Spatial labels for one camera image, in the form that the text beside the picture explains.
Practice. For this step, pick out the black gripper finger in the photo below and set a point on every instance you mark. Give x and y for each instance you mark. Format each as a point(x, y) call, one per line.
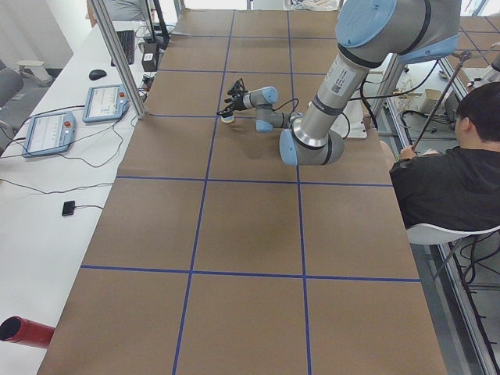
point(237, 89)
point(228, 110)

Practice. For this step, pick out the white chair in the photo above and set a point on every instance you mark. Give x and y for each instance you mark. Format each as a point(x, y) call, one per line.
point(428, 234)

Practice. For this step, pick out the aluminium frame post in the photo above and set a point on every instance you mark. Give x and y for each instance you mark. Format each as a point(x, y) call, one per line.
point(118, 57)

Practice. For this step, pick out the near blue teach pendant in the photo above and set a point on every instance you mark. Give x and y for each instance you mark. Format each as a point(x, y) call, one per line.
point(49, 134)

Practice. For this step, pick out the light blue call bell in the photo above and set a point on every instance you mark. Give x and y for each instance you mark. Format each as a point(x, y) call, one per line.
point(227, 117)

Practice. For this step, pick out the small black square puck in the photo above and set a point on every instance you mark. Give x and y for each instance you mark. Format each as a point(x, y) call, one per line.
point(68, 208)

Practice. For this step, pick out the red cylinder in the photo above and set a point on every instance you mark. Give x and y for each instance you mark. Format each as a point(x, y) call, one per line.
point(21, 331)

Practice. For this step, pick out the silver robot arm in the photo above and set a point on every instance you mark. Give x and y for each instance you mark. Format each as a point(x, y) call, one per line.
point(366, 31)

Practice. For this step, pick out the black keyboard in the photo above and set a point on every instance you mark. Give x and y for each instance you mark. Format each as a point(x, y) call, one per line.
point(127, 42)

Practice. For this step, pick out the white pedestal column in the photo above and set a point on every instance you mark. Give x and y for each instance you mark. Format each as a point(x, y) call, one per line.
point(355, 112)

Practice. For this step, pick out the black computer mouse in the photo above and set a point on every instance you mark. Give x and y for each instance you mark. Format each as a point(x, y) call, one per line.
point(97, 74)

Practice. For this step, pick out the seated person in black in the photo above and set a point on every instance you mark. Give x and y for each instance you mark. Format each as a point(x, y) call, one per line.
point(457, 189)

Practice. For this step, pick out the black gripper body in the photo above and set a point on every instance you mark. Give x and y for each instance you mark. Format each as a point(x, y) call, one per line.
point(237, 101)

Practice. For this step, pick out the blue teach pendant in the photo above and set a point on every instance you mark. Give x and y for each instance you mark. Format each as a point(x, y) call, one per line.
point(105, 103)
point(49, 134)

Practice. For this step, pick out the far blue teach pendant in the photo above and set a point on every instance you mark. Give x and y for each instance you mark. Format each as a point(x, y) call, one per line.
point(105, 103)

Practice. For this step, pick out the black box device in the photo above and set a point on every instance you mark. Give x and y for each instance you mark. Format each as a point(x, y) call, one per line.
point(150, 57)

